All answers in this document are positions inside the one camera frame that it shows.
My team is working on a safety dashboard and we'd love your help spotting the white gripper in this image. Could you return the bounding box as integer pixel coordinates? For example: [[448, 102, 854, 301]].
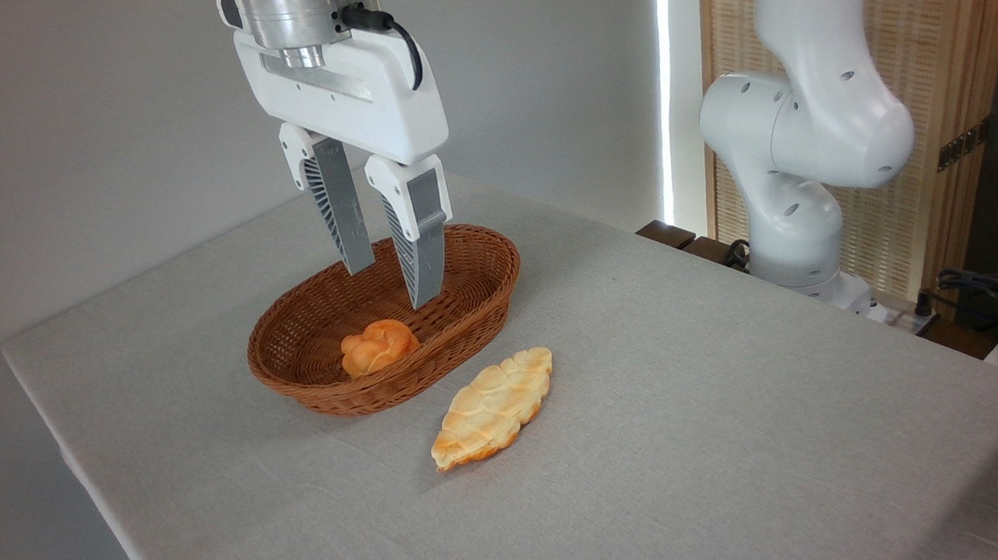
[[232, 18, 463, 323]]

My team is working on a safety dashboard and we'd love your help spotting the long pale braided bread loaf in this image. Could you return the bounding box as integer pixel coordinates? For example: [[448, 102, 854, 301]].
[[423, 345, 561, 473]]

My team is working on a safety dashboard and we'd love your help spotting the small orange knotted bread roll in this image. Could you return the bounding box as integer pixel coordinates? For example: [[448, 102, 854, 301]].
[[339, 316, 423, 379]]

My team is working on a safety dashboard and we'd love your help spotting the brown oval wicker basket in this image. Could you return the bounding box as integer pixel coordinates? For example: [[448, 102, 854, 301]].
[[239, 219, 531, 424]]

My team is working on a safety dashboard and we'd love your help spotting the dark brown wooden base table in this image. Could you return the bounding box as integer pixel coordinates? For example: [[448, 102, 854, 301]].
[[635, 196, 998, 385]]

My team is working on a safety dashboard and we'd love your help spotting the grey tablecloth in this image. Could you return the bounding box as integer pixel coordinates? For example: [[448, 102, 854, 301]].
[[0, 117, 998, 560]]

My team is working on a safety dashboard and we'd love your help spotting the dark metal hinge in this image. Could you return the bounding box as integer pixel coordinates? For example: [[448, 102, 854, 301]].
[[934, 118, 994, 173]]

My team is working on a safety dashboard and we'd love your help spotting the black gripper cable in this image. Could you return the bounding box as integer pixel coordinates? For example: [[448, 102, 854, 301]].
[[337, 1, 426, 96]]

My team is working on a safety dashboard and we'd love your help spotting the black cable by robot base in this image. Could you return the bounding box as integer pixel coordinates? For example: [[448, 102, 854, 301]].
[[721, 237, 755, 275]]

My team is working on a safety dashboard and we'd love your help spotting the black cable bundle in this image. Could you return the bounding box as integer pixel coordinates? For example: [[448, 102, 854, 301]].
[[922, 263, 998, 350]]

